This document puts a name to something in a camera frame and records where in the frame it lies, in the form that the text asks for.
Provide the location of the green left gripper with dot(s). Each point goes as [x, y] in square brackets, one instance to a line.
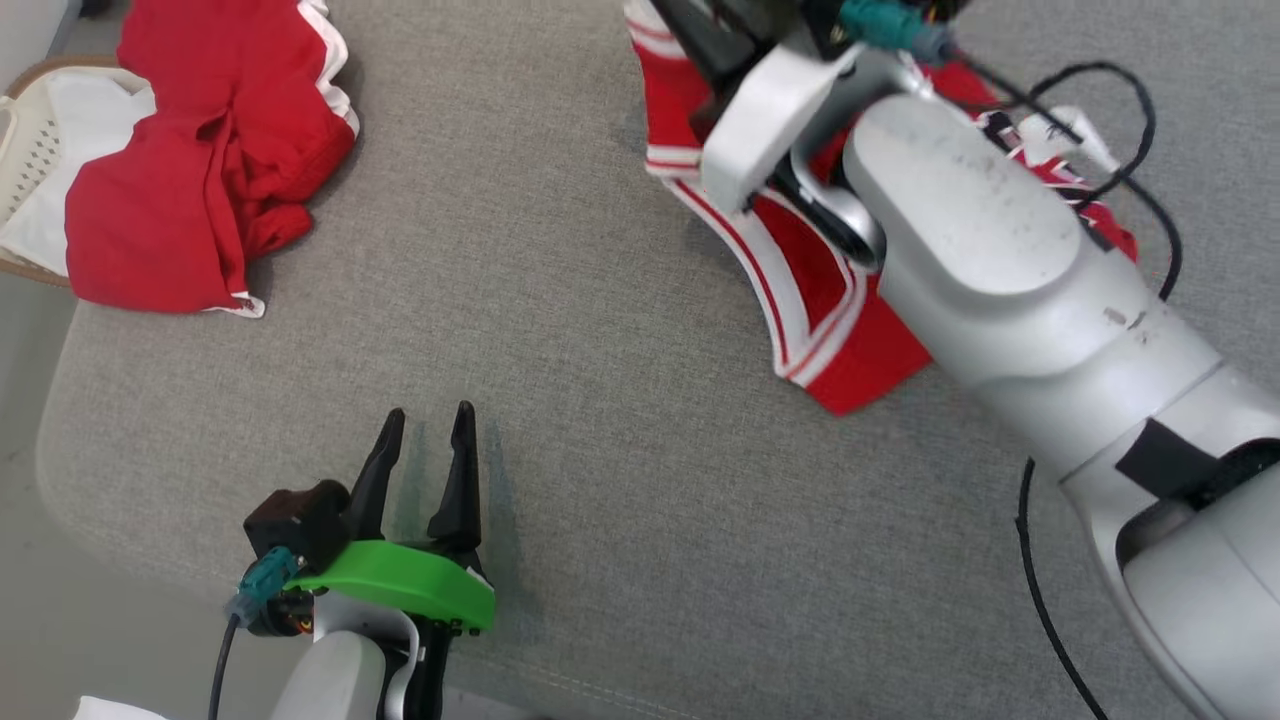
[400, 590]

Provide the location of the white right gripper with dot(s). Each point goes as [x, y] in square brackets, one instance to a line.
[770, 120]

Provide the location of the red garment striped white trim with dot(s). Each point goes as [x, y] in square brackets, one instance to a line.
[880, 365]

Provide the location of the red shorts white side stripe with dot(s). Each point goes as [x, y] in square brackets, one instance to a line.
[180, 200]

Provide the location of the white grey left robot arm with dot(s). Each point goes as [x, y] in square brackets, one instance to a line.
[330, 680]

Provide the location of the grey fabric sofa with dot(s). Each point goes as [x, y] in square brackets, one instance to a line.
[560, 300]

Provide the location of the white plastic laundry basket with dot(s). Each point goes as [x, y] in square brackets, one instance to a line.
[30, 150]

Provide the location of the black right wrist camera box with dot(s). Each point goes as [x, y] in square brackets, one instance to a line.
[822, 25]

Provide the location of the teal right camera connector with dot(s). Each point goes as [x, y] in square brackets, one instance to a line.
[885, 25]

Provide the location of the teal camera connector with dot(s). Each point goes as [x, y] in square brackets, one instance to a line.
[885, 25]
[265, 580]

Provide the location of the teal left camera connector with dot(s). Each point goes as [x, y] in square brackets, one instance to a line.
[265, 580]

